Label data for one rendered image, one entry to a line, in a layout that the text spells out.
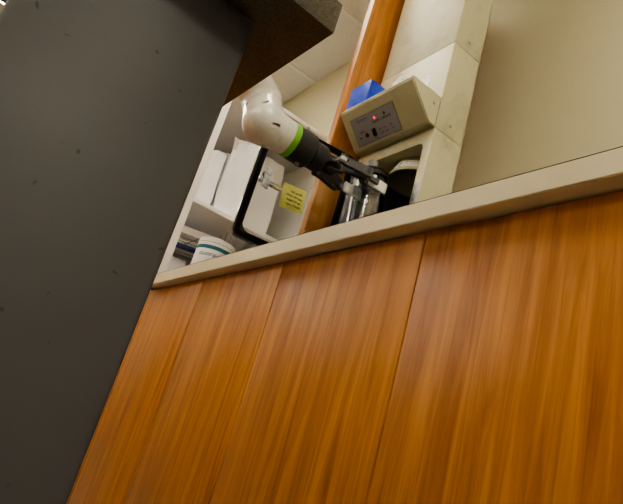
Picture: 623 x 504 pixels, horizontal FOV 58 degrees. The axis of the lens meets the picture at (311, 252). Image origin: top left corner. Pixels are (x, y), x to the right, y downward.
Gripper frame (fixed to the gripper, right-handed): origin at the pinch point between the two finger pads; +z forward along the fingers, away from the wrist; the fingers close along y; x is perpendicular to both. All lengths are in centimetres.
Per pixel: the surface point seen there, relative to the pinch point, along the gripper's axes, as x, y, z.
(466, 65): -46.0, -13.1, 13.2
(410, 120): -22.0, -7.3, 2.8
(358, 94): -35.3, 12.8, -4.0
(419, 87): -27.9, -13.2, -1.5
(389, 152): -17.5, 4.1, 6.9
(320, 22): 31, -72, -60
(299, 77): -144, 163, 39
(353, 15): -144, 95, 28
